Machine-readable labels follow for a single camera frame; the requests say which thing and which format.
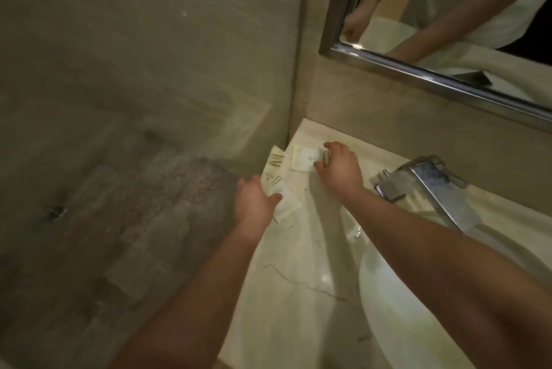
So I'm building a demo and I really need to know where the person's right hand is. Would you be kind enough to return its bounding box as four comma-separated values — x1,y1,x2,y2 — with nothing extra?
313,141,366,202

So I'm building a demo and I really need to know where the person's left hand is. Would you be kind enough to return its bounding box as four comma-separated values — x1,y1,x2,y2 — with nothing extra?
236,174,283,241

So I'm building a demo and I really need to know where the person's right forearm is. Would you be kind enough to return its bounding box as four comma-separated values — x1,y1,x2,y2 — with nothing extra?
340,185,552,369

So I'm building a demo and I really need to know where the person's left forearm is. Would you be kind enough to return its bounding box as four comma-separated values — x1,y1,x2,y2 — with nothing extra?
110,226,269,369

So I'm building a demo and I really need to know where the chrome faucet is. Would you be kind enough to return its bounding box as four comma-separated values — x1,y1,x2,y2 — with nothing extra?
374,155,484,235

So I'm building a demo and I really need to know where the white oval sink basin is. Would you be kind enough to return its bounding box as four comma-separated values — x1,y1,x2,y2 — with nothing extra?
356,209,552,369

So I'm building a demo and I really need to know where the metal framed wall mirror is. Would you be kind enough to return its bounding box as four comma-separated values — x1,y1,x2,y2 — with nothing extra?
318,0,552,134

